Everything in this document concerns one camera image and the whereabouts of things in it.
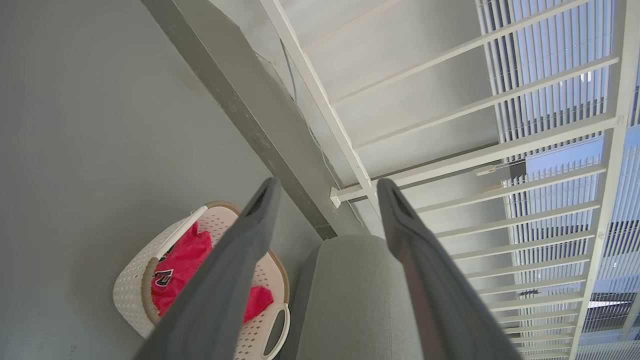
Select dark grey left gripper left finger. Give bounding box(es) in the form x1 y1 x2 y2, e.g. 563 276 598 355
133 177 282 360

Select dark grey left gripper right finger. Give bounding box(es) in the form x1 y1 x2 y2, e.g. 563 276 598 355
376 178 522 360

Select white perforated laundry basket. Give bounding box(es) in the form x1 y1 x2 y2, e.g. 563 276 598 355
112 201 291 360

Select red jersey garment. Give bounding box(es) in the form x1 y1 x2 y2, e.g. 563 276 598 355
150 222 275 324

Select grey fabric sofa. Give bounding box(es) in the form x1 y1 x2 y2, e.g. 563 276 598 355
278 234 425 360

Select white metal railing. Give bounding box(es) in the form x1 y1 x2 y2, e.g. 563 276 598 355
260 0 640 360

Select white window blinds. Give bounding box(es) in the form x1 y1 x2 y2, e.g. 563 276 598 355
475 0 640 360

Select thin grey wall cable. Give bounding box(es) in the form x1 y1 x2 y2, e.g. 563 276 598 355
280 40 366 226

